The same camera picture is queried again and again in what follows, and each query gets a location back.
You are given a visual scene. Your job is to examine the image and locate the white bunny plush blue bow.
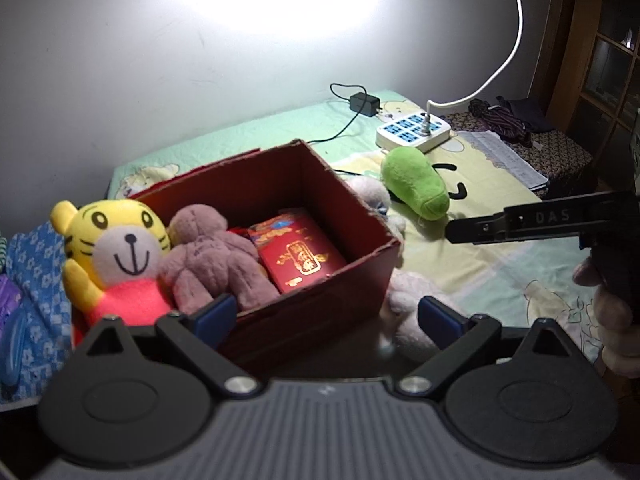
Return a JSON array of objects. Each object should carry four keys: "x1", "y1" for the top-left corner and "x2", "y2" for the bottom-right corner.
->
[{"x1": 378, "y1": 269, "x2": 466, "y2": 363}]

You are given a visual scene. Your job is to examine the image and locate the mauve teddy bear plush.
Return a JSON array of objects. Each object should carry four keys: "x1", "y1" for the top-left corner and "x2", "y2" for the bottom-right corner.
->
[{"x1": 158, "y1": 204, "x2": 280, "y2": 314}]

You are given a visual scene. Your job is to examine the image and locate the green plush toy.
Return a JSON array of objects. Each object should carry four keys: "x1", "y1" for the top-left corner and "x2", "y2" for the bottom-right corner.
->
[{"x1": 381, "y1": 146, "x2": 468, "y2": 221}]

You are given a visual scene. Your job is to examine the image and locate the pink bunny plush blue bow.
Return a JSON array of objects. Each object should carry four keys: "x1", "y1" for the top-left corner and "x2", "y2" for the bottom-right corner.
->
[{"x1": 346, "y1": 176, "x2": 406, "y2": 240}]

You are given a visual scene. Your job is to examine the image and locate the person's right hand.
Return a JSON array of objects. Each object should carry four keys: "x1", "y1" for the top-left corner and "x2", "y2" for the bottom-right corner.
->
[{"x1": 573, "y1": 257, "x2": 640, "y2": 378}]

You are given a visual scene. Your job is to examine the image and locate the brown patterned cushion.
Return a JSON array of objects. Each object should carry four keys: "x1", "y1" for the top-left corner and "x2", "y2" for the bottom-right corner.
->
[{"x1": 444, "y1": 112, "x2": 598, "y2": 200}]

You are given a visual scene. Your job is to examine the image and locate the pastel baby blanket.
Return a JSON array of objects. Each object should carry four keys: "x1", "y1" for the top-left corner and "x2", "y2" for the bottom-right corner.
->
[{"x1": 106, "y1": 90, "x2": 601, "y2": 361}]

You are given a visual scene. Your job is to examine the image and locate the stack of printed papers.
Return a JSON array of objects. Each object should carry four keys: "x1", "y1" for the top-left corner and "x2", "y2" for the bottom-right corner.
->
[{"x1": 457, "y1": 131, "x2": 549, "y2": 192}]

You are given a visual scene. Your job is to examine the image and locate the yellow tiger plush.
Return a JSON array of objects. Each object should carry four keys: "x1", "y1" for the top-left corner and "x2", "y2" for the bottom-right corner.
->
[{"x1": 50, "y1": 200, "x2": 174, "y2": 340}]

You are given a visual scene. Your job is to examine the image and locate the red gold envelope packet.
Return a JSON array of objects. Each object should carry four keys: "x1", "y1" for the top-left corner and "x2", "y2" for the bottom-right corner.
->
[{"x1": 247, "y1": 209, "x2": 347, "y2": 294}]

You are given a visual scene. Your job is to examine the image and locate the dark striped cloth bundle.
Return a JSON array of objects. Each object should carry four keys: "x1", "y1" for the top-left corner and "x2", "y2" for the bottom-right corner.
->
[{"x1": 469, "y1": 99, "x2": 533, "y2": 148}]

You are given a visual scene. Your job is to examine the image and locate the wooden cabinet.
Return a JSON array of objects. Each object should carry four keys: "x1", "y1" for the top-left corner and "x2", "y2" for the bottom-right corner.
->
[{"x1": 529, "y1": 0, "x2": 639, "y2": 160}]

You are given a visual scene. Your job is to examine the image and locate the red cardboard box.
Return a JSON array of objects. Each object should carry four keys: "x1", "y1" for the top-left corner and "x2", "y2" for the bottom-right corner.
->
[{"x1": 138, "y1": 140, "x2": 400, "y2": 364}]

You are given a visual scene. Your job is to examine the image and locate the blue floral cloth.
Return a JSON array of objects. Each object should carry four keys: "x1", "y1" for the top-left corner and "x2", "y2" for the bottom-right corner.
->
[{"x1": 1, "y1": 221, "x2": 73, "y2": 412}]

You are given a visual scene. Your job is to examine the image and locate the white blue power strip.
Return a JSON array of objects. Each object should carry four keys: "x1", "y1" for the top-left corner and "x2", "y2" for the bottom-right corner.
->
[{"x1": 375, "y1": 112, "x2": 451, "y2": 154}]

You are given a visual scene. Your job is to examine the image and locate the black power adapter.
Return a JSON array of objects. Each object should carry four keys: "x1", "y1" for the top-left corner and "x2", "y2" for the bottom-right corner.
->
[{"x1": 348, "y1": 91, "x2": 381, "y2": 117}]

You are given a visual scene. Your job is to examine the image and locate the white power cord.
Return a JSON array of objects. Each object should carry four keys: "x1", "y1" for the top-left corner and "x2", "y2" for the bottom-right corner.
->
[{"x1": 422, "y1": 0, "x2": 524, "y2": 137}]

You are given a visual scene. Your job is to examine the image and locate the black charging cable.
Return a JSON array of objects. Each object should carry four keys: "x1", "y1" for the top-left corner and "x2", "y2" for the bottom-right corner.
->
[{"x1": 305, "y1": 82, "x2": 369, "y2": 146}]

